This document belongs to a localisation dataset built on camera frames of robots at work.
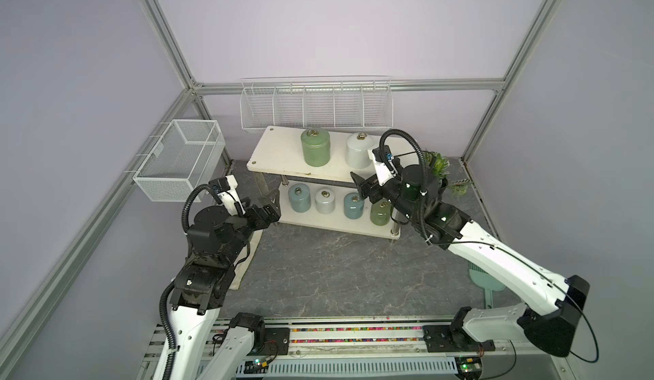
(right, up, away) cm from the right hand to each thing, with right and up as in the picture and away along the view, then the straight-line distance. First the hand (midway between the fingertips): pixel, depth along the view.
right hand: (366, 164), depth 67 cm
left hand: (-26, -8, -3) cm, 27 cm away
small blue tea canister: (-2, -13, +22) cm, 26 cm away
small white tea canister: (-12, -11, +24) cm, 29 cm away
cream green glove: (-29, -22, -10) cm, 38 cm away
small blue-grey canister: (-22, -10, +24) cm, 34 cm away
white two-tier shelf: (-26, +4, +10) cm, 28 cm away
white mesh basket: (-58, +5, +20) cm, 62 cm away
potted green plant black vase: (+24, 0, +12) cm, 27 cm away
